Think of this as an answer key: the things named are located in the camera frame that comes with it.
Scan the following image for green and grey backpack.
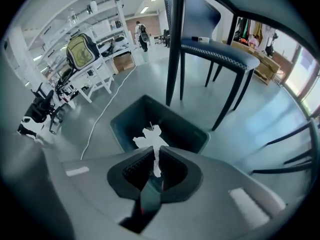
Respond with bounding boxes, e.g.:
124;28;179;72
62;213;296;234
65;33;101;72

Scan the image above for dark blue upholstered chair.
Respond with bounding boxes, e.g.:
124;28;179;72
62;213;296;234
161;0;261;132

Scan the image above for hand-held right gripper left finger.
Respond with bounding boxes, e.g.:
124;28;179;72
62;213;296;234
61;145;155;240

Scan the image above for black office chair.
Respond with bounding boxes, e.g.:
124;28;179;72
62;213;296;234
16;82;64;135

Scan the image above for white paper trash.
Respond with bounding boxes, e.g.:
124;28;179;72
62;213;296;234
132;124;171;179

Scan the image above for white perforated storage basket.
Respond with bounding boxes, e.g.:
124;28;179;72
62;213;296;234
91;18;112;38

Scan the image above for stack of flat cardboard boxes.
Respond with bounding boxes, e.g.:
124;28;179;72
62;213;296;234
231;40;281;85

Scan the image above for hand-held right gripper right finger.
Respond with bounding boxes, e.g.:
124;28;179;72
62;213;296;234
139;145;288;240

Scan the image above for table with black legs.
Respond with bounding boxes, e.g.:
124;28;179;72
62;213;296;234
165;0;320;108

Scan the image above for black frame chair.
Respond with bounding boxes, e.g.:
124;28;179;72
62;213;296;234
249;118;320;177

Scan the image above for cardboard box under shelf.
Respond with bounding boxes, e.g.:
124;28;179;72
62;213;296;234
112;52;136;74

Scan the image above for white floor cable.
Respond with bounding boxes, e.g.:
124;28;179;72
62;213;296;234
80;65;137;161

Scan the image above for hanging clothes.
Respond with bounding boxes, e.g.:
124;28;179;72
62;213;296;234
234;17;267;53

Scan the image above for white shelving unit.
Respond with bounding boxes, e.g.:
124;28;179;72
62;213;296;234
22;0;138;73

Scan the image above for dark grey plastic bin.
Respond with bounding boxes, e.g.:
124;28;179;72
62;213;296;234
109;94;210;155

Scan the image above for small black and white device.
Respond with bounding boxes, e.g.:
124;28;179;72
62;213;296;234
191;35;211;43

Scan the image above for white wooden chair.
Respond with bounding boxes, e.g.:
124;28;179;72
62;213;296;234
65;56;115;104

